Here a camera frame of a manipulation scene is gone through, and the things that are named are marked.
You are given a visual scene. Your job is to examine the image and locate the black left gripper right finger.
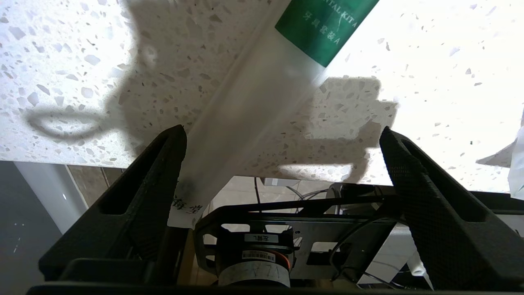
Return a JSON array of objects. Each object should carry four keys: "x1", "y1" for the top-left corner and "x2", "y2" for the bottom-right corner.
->
[{"x1": 379, "y1": 126, "x2": 524, "y2": 290}]

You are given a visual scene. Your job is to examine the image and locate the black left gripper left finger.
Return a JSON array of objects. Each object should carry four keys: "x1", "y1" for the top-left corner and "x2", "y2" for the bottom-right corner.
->
[{"x1": 39, "y1": 124, "x2": 188, "y2": 283}]

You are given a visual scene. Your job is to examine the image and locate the packaged toothbrush with green label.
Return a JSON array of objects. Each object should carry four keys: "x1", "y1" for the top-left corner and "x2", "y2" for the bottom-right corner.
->
[{"x1": 167, "y1": 0, "x2": 381, "y2": 229}]

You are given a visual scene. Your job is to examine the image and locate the round motor with label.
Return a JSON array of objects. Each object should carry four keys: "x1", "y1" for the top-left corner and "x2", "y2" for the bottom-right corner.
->
[{"x1": 215, "y1": 231, "x2": 295, "y2": 287}]

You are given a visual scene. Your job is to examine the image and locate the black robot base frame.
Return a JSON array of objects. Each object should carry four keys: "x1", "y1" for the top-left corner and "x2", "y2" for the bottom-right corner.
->
[{"x1": 192, "y1": 182, "x2": 524, "y2": 289}]

